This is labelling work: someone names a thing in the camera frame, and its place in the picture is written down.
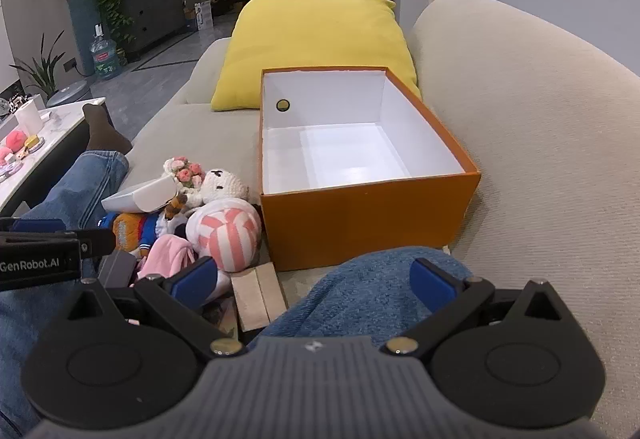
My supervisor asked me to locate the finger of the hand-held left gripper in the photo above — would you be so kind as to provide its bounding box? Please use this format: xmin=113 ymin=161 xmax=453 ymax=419
xmin=75 ymin=228 xmax=118 ymax=256

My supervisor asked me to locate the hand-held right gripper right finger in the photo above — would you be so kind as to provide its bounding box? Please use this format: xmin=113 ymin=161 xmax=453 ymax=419
xmin=382 ymin=258 xmax=566 ymax=360

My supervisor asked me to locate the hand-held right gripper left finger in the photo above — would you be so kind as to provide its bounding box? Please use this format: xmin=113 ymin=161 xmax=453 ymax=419
xmin=67 ymin=256 xmax=246 ymax=360

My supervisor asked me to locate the grey small box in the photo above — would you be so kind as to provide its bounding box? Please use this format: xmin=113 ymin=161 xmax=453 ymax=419
xmin=97 ymin=249 xmax=138 ymax=289

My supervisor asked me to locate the duck plush toy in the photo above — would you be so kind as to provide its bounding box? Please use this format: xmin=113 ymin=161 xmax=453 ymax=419
xmin=100 ymin=212 xmax=167 ymax=256

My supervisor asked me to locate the pink plush cloth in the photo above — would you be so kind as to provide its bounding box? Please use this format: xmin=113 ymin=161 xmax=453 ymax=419
xmin=137 ymin=236 xmax=197 ymax=281

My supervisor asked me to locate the pink striped plush ball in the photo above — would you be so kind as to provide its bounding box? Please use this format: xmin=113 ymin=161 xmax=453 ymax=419
xmin=186 ymin=199 xmax=262 ymax=273

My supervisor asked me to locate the white rectangular box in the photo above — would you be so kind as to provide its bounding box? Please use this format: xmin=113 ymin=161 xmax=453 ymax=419
xmin=101 ymin=176 xmax=183 ymax=214

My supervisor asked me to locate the brown cardboard pack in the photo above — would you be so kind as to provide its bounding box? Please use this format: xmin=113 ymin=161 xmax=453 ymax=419
xmin=231 ymin=263 xmax=289 ymax=332

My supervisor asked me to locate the white crochet bear with flowers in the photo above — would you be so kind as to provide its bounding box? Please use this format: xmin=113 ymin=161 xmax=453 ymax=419
xmin=162 ymin=156 xmax=249 ymax=216

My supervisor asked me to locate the orange cardboard box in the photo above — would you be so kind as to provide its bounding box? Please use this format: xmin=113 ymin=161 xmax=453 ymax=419
xmin=257 ymin=66 xmax=482 ymax=271

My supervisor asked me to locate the person's left leg in jeans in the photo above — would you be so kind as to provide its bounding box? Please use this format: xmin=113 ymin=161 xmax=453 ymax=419
xmin=0 ymin=149 xmax=131 ymax=439

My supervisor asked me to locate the white marble coffee table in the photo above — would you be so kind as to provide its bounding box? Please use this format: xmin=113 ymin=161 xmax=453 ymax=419
xmin=0 ymin=96 xmax=108 ymax=215

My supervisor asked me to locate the brown sock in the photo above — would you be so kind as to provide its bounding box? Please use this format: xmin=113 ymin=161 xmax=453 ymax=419
xmin=82 ymin=103 xmax=133 ymax=155

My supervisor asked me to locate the pink fluffy toy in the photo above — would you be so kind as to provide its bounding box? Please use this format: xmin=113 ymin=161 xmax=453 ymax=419
xmin=4 ymin=129 xmax=28 ymax=153

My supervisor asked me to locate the grey round stool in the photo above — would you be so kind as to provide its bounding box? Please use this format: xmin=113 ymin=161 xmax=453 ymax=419
xmin=46 ymin=80 xmax=92 ymax=109

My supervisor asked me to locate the leafy floor plant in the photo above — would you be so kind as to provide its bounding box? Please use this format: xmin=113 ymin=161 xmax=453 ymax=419
xmin=10 ymin=32 xmax=67 ymax=96

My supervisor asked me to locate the large water jug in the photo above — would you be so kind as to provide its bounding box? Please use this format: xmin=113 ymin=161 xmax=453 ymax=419
xmin=89 ymin=24 xmax=122 ymax=81

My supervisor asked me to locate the beige sofa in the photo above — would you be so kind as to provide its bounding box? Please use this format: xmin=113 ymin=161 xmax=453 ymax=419
xmin=102 ymin=0 xmax=640 ymax=439

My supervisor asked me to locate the dark grey cabinet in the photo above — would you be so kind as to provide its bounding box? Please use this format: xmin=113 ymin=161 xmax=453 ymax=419
xmin=117 ymin=0 xmax=187 ymax=61

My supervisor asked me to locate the yellow pillow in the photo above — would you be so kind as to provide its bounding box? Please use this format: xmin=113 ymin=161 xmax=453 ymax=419
xmin=210 ymin=0 xmax=422 ymax=112

